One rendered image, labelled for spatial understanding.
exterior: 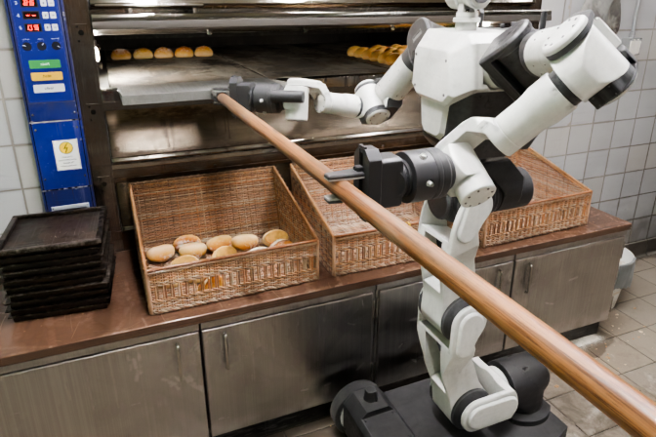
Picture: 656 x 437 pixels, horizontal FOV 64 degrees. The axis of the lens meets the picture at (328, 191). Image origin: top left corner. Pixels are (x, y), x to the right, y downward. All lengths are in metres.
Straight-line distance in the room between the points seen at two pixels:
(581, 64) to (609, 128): 2.30
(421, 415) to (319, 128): 1.12
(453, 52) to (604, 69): 0.44
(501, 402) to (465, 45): 1.09
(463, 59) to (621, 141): 2.12
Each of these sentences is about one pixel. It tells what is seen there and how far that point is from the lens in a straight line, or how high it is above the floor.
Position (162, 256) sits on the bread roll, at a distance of 1.96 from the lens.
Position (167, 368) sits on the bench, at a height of 0.42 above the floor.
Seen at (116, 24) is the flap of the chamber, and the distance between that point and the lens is 1.81.
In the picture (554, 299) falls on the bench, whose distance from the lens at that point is 2.46.
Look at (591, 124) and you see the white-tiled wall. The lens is 3.07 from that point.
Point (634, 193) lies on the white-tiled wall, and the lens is 3.51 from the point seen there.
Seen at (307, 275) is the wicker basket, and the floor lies 0.59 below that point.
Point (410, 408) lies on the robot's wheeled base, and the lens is 1.96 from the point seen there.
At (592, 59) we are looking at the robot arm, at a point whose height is 1.39.
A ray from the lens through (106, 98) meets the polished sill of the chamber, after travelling 1.98.
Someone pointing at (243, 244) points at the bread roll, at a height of 0.63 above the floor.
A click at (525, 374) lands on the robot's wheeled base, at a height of 0.34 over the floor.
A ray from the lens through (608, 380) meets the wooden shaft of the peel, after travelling 0.48.
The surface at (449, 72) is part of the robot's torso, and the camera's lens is 1.25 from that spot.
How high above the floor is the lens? 1.48
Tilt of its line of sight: 20 degrees down
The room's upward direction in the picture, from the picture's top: straight up
